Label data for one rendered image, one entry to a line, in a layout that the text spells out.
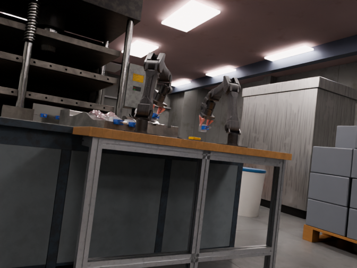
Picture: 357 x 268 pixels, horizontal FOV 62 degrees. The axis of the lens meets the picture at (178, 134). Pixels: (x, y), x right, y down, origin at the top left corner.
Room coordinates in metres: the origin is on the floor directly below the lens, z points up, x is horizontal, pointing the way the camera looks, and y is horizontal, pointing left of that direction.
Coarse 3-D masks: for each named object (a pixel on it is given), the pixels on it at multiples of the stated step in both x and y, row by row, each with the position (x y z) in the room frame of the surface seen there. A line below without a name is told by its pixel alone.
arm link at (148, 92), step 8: (152, 64) 1.55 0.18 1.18; (152, 72) 1.55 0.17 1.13; (152, 80) 1.54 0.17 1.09; (144, 88) 1.54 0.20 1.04; (152, 88) 1.54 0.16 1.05; (144, 96) 1.53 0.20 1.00; (152, 96) 1.56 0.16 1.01; (144, 104) 1.51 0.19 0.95; (152, 104) 1.55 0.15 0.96; (144, 112) 1.51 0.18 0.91
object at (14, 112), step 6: (6, 108) 1.56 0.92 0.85; (12, 108) 1.57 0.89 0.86; (18, 108) 1.58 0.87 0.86; (24, 108) 1.60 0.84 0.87; (6, 114) 1.56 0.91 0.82; (12, 114) 1.57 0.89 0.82; (18, 114) 1.59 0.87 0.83; (24, 114) 1.60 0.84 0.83; (30, 114) 1.62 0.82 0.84; (30, 120) 1.62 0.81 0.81
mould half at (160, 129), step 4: (124, 116) 2.11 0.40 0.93; (128, 116) 2.11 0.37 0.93; (148, 124) 1.85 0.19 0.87; (156, 124) 1.88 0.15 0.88; (160, 124) 1.90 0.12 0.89; (148, 128) 1.85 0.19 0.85; (152, 128) 1.87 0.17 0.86; (156, 128) 1.88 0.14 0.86; (160, 128) 1.90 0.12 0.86; (164, 128) 1.91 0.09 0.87; (168, 128) 1.93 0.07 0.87; (172, 128) 1.94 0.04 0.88; (176, 128) 1.96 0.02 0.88; (148, 132) 1.85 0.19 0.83; (152, 132) 1.87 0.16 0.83; (156, 132) 1.88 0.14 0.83; (160, 132) 1.90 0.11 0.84; (164, 132) 1.91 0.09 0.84; (168, 132) 1.93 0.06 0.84; (172, 132) 1.95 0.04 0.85; (176, 132) 1.96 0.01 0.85; (164, 136) 1.92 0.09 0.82; (168, 136) 1.93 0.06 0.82; (172, 136) 1.95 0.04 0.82; (176, 136) 1.96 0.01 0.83
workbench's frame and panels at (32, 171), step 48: (0, 144) 1.43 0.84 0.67; (48, 144) 1.54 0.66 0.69; (0, 192) 1.44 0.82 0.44; (48, 192) 1.56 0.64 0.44; (144, 192) 1.85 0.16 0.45; (192, 192) 2.04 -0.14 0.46; (0, 240) 1.46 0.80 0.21; (48, 240) 1.57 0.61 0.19; (96, 240) 1.71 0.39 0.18; (144, 240) 1.87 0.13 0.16
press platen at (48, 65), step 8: (0, 56) 2.10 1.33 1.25; (8, 56) 2.12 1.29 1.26; (16, 56) 2.15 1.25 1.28; (32, 64) 2.21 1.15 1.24; (40, 64) 2.24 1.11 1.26; (48, 64) 2.27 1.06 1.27; (56, 64) 2.30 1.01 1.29; (64, 72) 2.34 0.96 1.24; (72, 72) 2.36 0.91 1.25; (80, 72) 2.42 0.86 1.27; (88, 72) 2.43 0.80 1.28; (104, 80) 2.50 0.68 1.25; (112, 80) 2.54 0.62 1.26; (104, 88) 2.87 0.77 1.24
